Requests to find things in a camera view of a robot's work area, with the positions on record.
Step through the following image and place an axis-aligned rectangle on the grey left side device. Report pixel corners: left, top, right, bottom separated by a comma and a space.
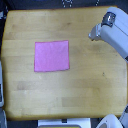
0, 61, 7, 128

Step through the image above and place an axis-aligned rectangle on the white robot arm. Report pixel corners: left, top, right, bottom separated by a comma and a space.
89, 12, 128, 63

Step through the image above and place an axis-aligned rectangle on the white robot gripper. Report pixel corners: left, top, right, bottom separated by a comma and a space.
89, 24, 101, 41

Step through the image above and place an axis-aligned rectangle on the pink square cloth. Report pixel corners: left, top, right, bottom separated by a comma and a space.
34, 41, 69, 72

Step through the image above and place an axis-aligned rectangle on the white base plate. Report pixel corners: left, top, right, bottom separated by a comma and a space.
38, 118, 91, 128

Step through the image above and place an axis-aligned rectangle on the wooden table board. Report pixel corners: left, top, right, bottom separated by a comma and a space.
1, 7, 128, 120

